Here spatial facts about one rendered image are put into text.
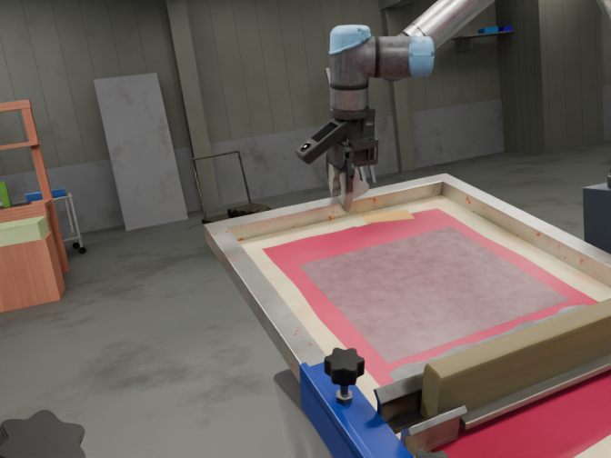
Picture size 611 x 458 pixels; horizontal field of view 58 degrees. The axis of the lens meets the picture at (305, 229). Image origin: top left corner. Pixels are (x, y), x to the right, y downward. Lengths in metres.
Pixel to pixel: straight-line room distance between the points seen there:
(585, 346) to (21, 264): 5.40
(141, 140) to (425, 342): 8.53
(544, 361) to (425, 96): 10.76
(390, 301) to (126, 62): 8.96
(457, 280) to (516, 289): 0.09
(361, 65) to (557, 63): 10.83
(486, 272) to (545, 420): 0.34
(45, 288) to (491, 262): 5.13
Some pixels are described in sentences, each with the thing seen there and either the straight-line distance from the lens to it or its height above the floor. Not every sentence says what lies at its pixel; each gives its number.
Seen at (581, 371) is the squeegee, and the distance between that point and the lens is 0.77.
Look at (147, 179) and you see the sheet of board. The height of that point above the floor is 0.72.
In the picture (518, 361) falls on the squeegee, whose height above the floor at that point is 1.16.
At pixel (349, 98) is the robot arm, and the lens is 1.08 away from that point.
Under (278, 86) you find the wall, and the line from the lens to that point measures 10.11.
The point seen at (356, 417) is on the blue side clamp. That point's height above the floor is 1.13.
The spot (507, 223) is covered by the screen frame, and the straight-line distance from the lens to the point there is 1.16.
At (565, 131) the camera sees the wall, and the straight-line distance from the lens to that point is 11.97.
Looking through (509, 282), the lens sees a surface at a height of 1.14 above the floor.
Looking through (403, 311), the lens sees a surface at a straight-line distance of 0.88.
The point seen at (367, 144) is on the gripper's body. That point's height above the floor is 1.38.
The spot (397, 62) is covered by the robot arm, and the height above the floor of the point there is 1.52.
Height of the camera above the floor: 1.46
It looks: 12 degrees down
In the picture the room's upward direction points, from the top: 8 degrees counter-clockwise
